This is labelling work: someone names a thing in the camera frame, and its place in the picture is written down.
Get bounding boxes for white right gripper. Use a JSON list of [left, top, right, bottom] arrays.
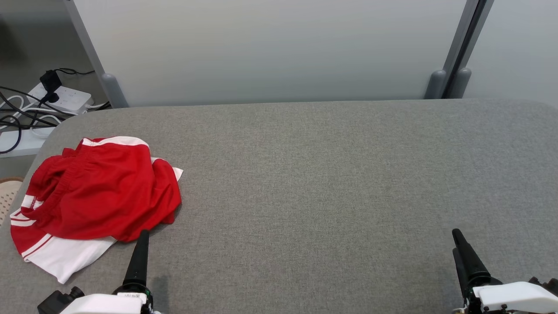
[[452, 229, 558, 314]]

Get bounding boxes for grey partition foot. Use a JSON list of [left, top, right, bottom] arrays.
[[101, 73, 129, 109], [451, 67, 473, 99], [425, 69, 448, 100]]

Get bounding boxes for black plug adapter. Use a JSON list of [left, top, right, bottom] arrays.
[[39, 70, 63, 104]]

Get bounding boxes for light grey partition panel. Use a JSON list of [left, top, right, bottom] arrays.
[[63, 0, 480, 108], [462, 0, 558, 107]]

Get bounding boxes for red and white jersey shirt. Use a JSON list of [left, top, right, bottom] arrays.
[[10, 194, 118, 285]]

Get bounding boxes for white flat floor box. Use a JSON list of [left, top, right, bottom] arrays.
[[0, 126, 56, 158]]

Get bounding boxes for red shorts with white stripe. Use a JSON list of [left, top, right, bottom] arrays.
[[20, 136, 184, 243]]

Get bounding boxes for beige perforated laundry basket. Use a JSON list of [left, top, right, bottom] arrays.
[[0, 176, 24, 225]]

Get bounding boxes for white power strip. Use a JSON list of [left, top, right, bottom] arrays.
[[27, 84, 95, 115]]

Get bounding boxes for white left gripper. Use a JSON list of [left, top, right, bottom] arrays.
[[61, 230, 162, 314]]

